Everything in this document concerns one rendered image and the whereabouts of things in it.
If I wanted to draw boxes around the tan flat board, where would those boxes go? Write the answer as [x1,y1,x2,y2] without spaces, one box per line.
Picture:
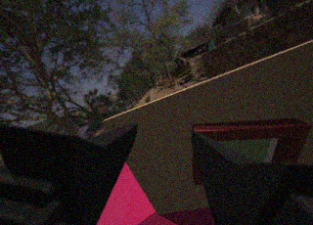
[103,40,313,214]

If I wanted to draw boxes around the dark red picture frame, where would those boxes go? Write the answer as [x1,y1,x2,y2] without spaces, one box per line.
[193,118,311,163]

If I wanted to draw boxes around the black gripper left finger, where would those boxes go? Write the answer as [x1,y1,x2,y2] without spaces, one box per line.
[0,123,138,225]

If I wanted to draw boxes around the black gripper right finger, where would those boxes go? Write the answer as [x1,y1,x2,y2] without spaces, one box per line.
[192,131,313,225]

